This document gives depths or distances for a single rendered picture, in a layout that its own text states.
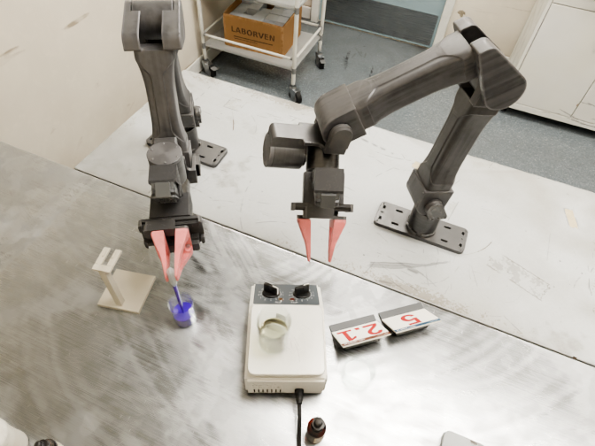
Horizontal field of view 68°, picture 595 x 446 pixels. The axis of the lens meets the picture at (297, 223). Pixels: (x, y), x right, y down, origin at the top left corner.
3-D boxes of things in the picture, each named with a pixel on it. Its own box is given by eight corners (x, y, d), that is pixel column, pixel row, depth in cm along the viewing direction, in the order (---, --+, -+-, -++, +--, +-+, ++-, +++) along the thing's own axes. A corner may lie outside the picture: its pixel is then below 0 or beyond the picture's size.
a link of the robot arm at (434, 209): (428, 205, 84) (456, 203, 85) (413, 173, 89) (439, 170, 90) (420, 226, 89) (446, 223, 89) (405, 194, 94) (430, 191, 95)
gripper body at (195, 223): (201, 223, 72) (200, 189, 76) (136, 228, 71) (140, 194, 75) (205, 246, 77) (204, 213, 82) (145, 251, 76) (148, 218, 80)
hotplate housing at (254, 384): (251, 290, 86) (251, 267, 79) (319, 291, 86) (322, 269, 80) (244, 409, 72) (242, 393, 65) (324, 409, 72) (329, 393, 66)
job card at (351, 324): (328, 326, 82) (331, 315, 78) (373, 314, 84) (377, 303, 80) (340, 357, 78) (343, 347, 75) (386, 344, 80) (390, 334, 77)
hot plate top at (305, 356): (251, 305, 75) (251, 303, 74) (321, 307, 75) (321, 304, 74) (247, 376, 67) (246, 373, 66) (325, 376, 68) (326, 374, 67)
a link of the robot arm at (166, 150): (193, 163, 71) (193, 115, 78) (137, 165, 70) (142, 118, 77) (201, 208, 80) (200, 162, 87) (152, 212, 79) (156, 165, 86)
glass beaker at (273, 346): (257, 326, 72) (255, 302, 66) (289, 326, 72) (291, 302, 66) (255, 362, 68) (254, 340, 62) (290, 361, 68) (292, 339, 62)
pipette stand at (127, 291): (117, 271, 87) (97, 230, 77) (156, 278, 86) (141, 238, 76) (98, 306, 82) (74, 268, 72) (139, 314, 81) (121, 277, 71)
